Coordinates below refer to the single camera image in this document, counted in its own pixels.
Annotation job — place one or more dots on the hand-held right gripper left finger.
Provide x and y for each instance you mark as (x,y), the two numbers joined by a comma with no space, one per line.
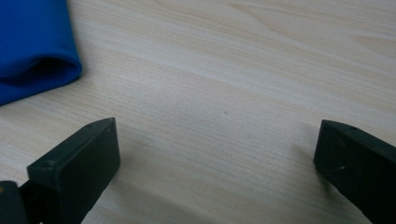
(77,161)

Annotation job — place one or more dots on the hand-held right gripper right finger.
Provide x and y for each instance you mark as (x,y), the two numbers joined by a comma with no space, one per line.
(361,165)

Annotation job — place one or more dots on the blue T-shirt with white print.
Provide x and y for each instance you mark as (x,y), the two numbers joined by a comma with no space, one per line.
(34,43)

